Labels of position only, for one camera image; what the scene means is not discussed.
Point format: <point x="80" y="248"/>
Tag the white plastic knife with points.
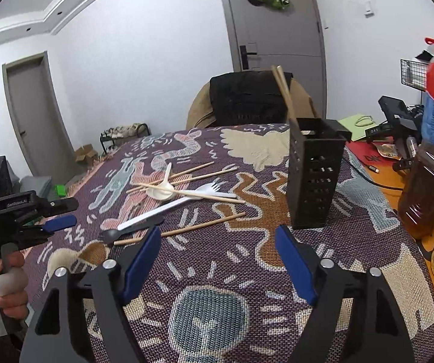
<point x="224" y="196"/>

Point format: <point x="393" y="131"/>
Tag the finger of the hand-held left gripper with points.
<point x="62" y="205"/>
<point x="61" y="222"/>

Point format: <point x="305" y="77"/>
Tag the plain grey door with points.
<point x="32" y="121"/>

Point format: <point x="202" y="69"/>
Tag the white light switch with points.
<point x="369" y="7"/>

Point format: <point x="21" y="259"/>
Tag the grey door with black lock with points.
<point x="277" y="34"/>

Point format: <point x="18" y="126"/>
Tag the black plastic spoon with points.
<point x="109" y="235"/>

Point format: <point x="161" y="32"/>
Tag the black electronic device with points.
<point x="394" y="109"/>

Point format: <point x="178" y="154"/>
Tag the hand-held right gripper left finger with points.
<point x="141" y="264"/>

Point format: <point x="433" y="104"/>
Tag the green plastic item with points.
<point x="61" y="190"/>

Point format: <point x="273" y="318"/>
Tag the brown oil bottle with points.
<point x="428" y="193"/>

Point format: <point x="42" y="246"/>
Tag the black shoe rack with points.
<point x="124" y="141"/>

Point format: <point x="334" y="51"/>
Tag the orange desk mat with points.
<point x="383" y="176"/>

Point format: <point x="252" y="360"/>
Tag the tan chair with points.
<point x="198" y="109"/>

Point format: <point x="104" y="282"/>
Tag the pair of pale shoes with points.
<point x="126" y="130"/>

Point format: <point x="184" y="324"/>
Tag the white plastic fork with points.
<point x="152" y="215"/>

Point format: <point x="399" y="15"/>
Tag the green paper sheet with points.
<point x="349" y="128"/>

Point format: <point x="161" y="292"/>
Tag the cardboard box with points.
<point x="85" y="155"/>

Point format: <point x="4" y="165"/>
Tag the snack packet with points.
<point x="389" y="150"/>

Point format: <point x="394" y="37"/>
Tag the black perforated utensil holder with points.
<point x="315" y="181"/>

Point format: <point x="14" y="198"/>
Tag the wooden chopstick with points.
<point x="283" y="96"/>
<point x="217" y="172"/>
<point x="202" y="224"/>
<point x="192" y="169"/>
<point x="239" y="200"/>
<point x="289" y="98"/>

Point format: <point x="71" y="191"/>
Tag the black fuzzy cushion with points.
<point x="247" y="98"/>

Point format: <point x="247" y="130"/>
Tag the printed woven blanket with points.
<point x="209" y="261"/>

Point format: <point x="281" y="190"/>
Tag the white soup spoon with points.
<point x="160" y="193"/>

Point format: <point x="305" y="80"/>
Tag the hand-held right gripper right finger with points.
<point x="292" y="264"/>

